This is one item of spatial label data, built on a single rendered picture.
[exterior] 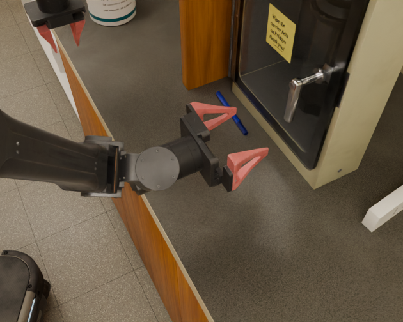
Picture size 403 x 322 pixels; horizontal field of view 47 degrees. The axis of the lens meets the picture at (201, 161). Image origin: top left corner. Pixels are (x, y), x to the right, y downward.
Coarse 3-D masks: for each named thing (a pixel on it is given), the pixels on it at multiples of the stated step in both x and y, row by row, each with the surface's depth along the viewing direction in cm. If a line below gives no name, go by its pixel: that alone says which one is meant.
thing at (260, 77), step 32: (256, 0) 82; (288, 0) 73; (320, 0) 66; (352, 0) 60; (256, 32) 86; (320, 32) 69; (352, 32) 62; (256, 64) 90; (288, 64) 80; (320, 64) 72; (256, 96) 96; (320, 96) 75; (288, 128) 88; (320, 128) 78
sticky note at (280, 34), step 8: (272, 8) 78; (272, 16) 79; (280, 16) 77; (272, 24) 80; (280, 24) 77; (288, 24) 75; (272, 32) 81; (280, 32) 78; (288, 32) 76; (272, 40) 82; (280, 40) 79; (288, 40) 77; (280, 48) 80; (288, 48) 78; (288, 56) 79
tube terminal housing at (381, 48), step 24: (384, 0) 59; (384, 24) 63; (360, 48) 64; (384, 48) 67; (360, 72) 68; (384, 72) 72; (240, 96) 105; (360, 96) 73; (384, 96) 77; (264, 120) 99; (336, 120) 75; (360, 120) 79; (336, 144) 82; (360, 144) 86; (336, 168) 89
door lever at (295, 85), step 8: (312, 72) 74; (320, 72) 72; (296, 80) 71; (304, 80) 72; (312, 80) 72; (320, 80) 73; (296, 88) 71; (288, 96) 74; (296, 96) 73; (288, 104) 75; (296, 104) 74; (288, 112) 76; (288, 120) 77
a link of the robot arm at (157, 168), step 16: (112, 144) 65; (128, 160) 58; (144, 160) 58; (160, 160) 59; (176, 160) 59; (128, 176) 58; (144, 176) 58; (160, 176) 58; (176, 176) 59; (96, 192) 64
